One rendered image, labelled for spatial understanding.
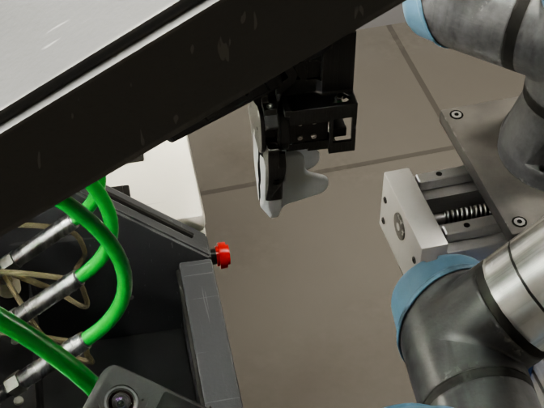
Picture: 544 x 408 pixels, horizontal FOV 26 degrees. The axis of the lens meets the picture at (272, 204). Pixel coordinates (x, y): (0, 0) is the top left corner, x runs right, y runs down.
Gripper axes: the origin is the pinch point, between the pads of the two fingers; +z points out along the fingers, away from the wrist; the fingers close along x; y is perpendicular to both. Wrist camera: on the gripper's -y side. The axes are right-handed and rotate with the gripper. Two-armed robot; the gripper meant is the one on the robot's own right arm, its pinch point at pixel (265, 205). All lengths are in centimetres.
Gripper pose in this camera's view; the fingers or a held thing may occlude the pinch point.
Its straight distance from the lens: 107.7
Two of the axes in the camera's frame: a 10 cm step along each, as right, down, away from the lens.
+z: 0.0, 7.2, 7.0
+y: 9.8, -1.3, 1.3
